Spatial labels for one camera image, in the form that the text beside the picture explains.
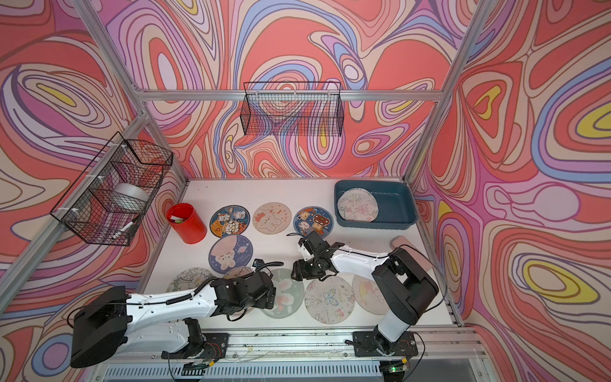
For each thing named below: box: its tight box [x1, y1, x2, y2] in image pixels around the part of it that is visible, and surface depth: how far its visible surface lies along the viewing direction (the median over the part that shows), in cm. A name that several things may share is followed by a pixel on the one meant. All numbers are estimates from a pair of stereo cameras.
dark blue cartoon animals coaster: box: [209, 205, 251, 238], surface depth 106 cm
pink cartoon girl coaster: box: [351, 274, 390, 316], surface depth 85 cm
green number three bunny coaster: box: [261, 268, 305, 320], surface depth 85 cm
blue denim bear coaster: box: [292, 206, 335, 238], surface depth 106 cm
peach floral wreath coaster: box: [222, 266, 254, 281], surface depth 90 cm
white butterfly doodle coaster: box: [303, 276, 356, 325], surface depth 84 cm
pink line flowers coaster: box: [337, 187, 380, 223], surface depth 110 cm
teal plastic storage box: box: [334, 179, 418, 230], surface depth 110 cm
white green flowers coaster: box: [165, 267, 215, 293], surface depth 90 cm
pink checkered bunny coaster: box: [252, 202, 292, 235], surface depth 107 cm
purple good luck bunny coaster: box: [208, 234, 254, 275], surface depth 96 cm
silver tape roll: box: [112, 183, 151, 213], surface depth 74 cm
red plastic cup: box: [166, 202, 208, 245], surface depth 94 cm
